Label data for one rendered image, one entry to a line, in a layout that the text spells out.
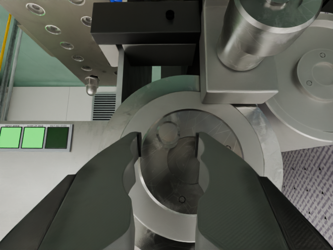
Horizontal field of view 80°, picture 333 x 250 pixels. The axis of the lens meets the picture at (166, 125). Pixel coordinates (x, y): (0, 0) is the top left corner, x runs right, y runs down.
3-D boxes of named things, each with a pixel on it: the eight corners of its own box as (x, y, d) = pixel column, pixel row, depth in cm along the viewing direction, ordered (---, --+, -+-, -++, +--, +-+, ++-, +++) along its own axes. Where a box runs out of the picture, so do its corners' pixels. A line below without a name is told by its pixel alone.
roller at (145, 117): (258, 90, 16) (272, 244, 14) (206, 137, 42) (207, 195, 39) (119, 90, 17) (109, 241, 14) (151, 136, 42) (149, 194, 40)
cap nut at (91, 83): (96, 76, 51) (95, 93, 50) (101, 82, 55) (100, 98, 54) (82, 76, 51) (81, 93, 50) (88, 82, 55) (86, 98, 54)
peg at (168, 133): (168, 149, 11) (150, 132, 12) (169, 153, 14) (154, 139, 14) (185, 131, 12) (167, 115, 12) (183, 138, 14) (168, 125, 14)
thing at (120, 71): (130, -59, 21) (120, 108, 18) (152, 58, 44) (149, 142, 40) (126, -59, 21) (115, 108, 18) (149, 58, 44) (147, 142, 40)
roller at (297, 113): (384, 11, 18) (417, 143, 16) (261, 101, 43) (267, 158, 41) (250, 13, 19) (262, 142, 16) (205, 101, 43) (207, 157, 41)
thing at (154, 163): (194, 243, 13) (115, 161, 14) (191, 233, 15) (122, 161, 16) (267, 157, 14) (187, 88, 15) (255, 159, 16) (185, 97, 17)
